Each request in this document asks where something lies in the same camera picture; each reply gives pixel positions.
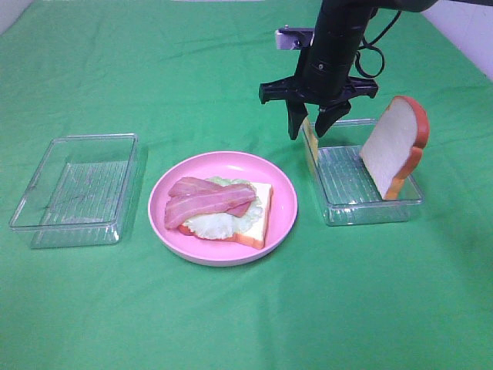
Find green tablecloth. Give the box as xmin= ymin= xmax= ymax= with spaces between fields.
xmin=1 ymin=1 xmax=492 ymax=369

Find right clear plastic tray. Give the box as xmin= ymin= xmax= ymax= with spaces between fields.
xmin=299 ymin=119 xmax=424 ymax=226

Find left clear plastic tray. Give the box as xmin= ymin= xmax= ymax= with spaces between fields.
xmin=8 ymin=133 xmax=147 ymax=249

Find yellow cheese slice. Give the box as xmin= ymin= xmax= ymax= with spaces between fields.
xmin=301 ymin=117 xmax=318 ymax=165

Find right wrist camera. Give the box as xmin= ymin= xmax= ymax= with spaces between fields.
xmin=275 ymin=25 xmax=314 ymax=50

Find toast bread slice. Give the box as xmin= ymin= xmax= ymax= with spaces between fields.
xmin=360 ymin=96 xmax=430 ymax=200
xmin=177 ymin=181 xmax=274 ymax=251

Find clear plastic tray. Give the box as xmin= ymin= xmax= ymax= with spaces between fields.
xmin=299 ymin=119 xmax=424 ymax=226
xmin=8 ymin=133 xmax=147 ymax=249

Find bacon strip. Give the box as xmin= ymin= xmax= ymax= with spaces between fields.
xmin=164 ymin=183 xmax=257 ymax=229
xmin=167 ymin=177 xmax=255 ymax=202

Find pink round plate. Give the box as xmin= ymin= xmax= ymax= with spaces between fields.
xmin=148 ymin=151 xmax=298 ymax=267

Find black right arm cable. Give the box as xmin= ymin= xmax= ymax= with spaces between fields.
xmin=353 ymin=7 xmax=403 ymax=79

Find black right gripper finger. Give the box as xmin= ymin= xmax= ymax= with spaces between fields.
xmin=286 ymin=100 xmax=308 ymax=140
xmin=315 ymin=101 xmax=351 ymax=137

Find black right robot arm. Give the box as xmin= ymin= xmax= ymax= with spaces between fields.
xmin=259 ymin=1 xmax=434 ymax=140

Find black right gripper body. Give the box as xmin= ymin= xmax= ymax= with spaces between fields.
xmin=259 ymin=53 xmax=378 ymax=106

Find green lettuce leaf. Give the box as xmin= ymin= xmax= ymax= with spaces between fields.
xmin=181 ymin=175 xmax=263 ymax=241

